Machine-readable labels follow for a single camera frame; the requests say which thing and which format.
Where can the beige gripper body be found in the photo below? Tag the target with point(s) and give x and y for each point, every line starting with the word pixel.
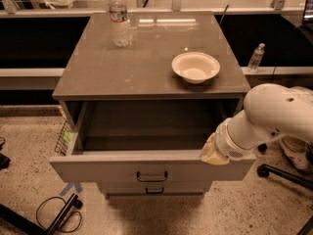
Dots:
pixel 225 143

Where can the grey top drawer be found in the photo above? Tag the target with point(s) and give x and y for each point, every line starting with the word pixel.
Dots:
pixel 145 142

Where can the grey drawer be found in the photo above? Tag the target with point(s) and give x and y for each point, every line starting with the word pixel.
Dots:
pixel 154 188
pixel 145 142

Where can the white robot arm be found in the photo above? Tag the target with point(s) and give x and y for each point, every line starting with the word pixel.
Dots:
pixel 271 112

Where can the grey drawer cabinet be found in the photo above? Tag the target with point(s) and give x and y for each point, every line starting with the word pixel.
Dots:
pixel 98 71

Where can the grey bottom drawer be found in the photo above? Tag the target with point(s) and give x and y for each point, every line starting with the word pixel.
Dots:
pixel 154 188

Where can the black chair base right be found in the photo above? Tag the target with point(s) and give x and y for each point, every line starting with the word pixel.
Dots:
pixel 265 170

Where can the white bowl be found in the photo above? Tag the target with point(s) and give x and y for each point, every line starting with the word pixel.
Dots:
pixel 195 67

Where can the small water bottle on ledge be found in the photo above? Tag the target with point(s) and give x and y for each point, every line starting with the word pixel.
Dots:
pixel 256 58

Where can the blue tape cross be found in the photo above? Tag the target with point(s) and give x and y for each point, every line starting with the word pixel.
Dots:
pixel 75 185

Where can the clear water bottle on cabinet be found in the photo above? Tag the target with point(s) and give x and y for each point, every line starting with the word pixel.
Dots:
pixel 120 23

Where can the black stand leg left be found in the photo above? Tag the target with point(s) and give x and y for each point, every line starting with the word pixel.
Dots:
pixel 31 228

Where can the wire mesh basket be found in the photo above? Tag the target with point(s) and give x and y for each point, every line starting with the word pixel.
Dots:
pixel 63 139

